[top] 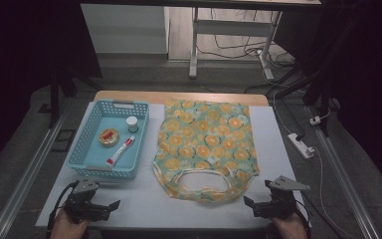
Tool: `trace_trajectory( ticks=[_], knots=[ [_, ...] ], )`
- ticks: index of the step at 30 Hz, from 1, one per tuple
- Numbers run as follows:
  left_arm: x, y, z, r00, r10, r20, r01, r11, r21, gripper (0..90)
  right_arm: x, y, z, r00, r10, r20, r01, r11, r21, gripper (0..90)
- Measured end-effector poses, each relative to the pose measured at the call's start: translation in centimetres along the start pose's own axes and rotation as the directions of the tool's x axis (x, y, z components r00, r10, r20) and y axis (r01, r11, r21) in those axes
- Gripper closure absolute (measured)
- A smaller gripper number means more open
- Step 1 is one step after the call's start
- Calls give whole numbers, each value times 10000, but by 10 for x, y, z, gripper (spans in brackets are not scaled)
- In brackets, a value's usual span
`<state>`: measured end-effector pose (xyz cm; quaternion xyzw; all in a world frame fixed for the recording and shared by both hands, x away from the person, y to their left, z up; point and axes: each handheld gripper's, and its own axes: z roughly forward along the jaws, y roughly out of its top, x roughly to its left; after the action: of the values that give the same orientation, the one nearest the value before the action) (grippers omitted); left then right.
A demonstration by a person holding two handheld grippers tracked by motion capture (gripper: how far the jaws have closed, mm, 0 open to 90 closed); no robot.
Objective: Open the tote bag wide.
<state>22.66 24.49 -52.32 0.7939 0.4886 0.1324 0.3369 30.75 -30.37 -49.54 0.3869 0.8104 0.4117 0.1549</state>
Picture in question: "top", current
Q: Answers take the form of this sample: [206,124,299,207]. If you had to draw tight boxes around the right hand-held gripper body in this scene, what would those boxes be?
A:
[253,175,311,220]

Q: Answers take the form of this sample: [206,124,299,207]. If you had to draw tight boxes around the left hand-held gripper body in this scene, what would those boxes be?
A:
[63,178,111,224]

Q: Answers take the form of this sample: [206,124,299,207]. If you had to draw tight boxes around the white and red tube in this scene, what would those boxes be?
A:
[105,134,136,167]

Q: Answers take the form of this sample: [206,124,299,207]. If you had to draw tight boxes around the light blue plastic basket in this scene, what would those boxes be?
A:
[67,99,150,180]

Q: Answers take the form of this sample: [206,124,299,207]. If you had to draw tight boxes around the round gold tin red label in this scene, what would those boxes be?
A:
[97,128,120,147]

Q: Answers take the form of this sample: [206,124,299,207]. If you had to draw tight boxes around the orange slice print cloth bag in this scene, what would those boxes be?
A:
[152,98,261,204]

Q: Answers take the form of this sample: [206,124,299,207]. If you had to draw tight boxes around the small white-capped bottle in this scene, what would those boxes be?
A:
[125,116,139,134]

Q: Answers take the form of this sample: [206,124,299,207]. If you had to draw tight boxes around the person's left hand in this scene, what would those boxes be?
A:
[49,209,92,239]

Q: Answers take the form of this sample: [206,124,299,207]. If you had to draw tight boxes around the person's right hand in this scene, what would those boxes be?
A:
[272,212,310,239]

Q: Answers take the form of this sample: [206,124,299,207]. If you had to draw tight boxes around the white table mat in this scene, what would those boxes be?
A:
[35,103,312,230]

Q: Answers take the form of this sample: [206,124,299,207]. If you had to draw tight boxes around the white power strip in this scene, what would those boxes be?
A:
[286,132,315,160]

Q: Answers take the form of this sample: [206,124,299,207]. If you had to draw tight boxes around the black floor plate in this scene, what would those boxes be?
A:
[51,128,78,153]

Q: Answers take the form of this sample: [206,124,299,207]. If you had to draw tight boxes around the black stand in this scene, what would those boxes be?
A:
[274,64,336,137]
[48,64,104,129]

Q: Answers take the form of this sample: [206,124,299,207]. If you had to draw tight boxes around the white cabinet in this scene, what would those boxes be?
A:
[81,3,171,55]

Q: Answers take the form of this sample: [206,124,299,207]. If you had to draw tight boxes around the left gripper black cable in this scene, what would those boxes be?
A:
[47,180,81,235]

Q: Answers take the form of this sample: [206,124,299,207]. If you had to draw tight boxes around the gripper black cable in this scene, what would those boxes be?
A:
[294,202,313,239]
[47,180,81,235]

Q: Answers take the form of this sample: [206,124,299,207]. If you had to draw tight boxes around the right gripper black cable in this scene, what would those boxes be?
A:
[294,202,313,239]

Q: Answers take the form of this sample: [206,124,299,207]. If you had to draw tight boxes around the white power strip cable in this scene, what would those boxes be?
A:
[310,145,357,239]

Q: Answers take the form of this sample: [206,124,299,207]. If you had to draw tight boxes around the metal floor rail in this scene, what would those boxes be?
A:
[306,106,381,239]
[0,99,68,239]

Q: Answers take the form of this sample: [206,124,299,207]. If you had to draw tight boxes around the tangle of black floor cables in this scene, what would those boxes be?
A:
[197,9,295,69]

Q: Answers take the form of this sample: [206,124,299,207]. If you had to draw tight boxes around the white metal desk frame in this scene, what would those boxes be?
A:
[188,6,284,82]

